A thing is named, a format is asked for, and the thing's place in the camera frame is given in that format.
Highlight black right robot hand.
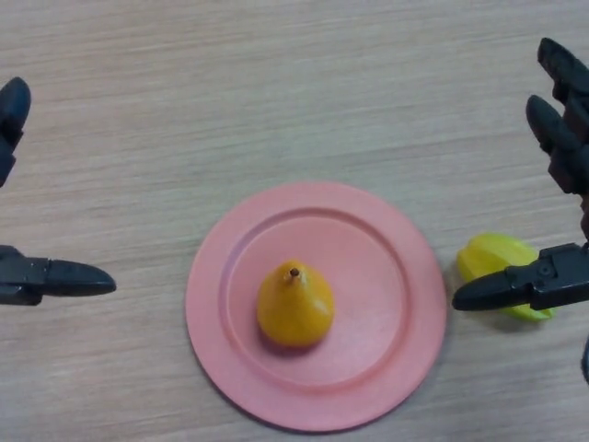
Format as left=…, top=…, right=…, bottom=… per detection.
left=451, top=37, right=589, bottom=313

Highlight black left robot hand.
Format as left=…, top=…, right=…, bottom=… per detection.
left=0, top=76, right=118, bottom=308

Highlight yellow pear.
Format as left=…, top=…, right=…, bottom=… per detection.
left=256, top=260, right=336, bottom=349

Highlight pink round plate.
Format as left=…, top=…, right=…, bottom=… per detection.
left=185, top=181, right=447, bottom=434

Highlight yellow-green starfruit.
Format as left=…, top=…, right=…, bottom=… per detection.
left=455, top=233, right=557, bottom=322

